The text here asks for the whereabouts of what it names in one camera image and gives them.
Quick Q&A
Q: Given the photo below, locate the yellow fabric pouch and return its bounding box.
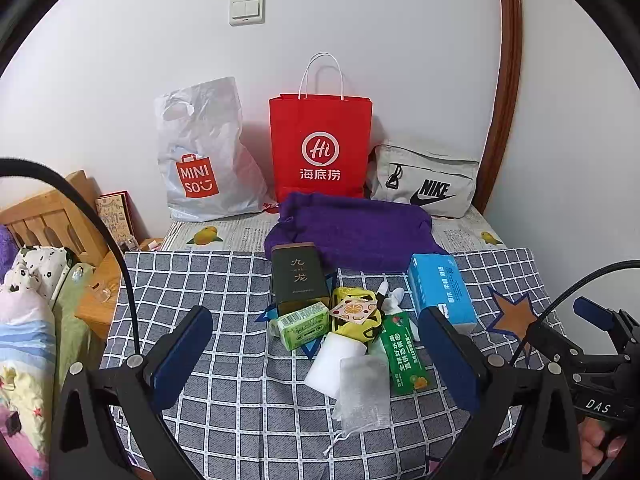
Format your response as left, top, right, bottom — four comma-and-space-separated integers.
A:
330, 286, 384, 344

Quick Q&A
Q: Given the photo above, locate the beige Nike pouch bag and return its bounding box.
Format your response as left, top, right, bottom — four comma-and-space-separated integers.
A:
367, 143, 480, 218

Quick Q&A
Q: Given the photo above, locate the fruit pattern small packet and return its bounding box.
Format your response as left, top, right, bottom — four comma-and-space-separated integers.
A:
330, 296, 378, 324

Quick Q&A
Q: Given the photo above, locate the green tissue pocket pack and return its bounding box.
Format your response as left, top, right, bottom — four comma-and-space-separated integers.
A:
268, 301, 330, 351

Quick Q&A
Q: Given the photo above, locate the white Miniso plastic bag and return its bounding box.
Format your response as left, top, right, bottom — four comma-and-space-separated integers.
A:
154, 77, 272, 222

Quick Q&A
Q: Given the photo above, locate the newspaper with fruit print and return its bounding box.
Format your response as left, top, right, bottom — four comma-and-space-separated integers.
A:
160, 206, 506, 252

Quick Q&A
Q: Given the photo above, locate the white glove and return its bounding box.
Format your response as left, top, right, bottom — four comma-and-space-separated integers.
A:
375, 281, 406, 315

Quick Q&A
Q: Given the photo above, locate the person right hand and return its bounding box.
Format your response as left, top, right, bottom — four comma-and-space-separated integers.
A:
578, 417, 627, 474

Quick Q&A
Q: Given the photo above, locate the purple knitted cloth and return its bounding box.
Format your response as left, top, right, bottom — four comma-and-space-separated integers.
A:
265, 192, 446, 273

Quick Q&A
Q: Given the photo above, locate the wooden bed headboard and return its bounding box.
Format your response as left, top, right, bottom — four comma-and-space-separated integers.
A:
1, 188, 108, 266

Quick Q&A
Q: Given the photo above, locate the translucent organza pouch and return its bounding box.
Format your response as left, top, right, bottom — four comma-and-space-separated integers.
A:
323, 354, 390, 456

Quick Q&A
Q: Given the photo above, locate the wooden door frame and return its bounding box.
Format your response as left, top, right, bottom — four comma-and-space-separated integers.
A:
473, 0, 523, 212

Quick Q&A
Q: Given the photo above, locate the colourful bedding pile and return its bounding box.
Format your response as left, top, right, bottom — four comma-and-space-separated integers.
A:
1, 228, 100, 479

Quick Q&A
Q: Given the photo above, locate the dark green tea tin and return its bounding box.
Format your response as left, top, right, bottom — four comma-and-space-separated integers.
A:
270, 243, 330, 316

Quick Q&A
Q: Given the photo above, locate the patterned small book box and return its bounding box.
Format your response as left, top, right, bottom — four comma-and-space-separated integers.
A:
96, 191, 139, 252

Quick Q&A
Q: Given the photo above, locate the red Haidilao paper bag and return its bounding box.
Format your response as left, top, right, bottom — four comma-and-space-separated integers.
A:
269, 51, 373, 203

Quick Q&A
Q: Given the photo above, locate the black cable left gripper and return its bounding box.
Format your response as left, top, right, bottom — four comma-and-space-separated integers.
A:
0, 157, 142, 361

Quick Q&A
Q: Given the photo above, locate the green wet wipe packet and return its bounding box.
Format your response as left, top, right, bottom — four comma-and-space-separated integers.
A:
380, 312, 428, 396

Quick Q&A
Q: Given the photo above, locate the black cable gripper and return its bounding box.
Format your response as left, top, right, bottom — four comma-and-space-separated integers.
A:
508, 258, 640, 366
0, 157, 142, 361

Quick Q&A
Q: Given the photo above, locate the blue tissue pack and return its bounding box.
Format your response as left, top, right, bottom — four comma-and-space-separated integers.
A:
407, 254, 477, 336

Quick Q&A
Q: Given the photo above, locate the white wall switch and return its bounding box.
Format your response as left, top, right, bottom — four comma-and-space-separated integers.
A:
228, 0, 265, 26

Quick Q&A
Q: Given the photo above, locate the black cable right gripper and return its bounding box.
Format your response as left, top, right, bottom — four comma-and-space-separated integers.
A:
508, 258, 640, 366

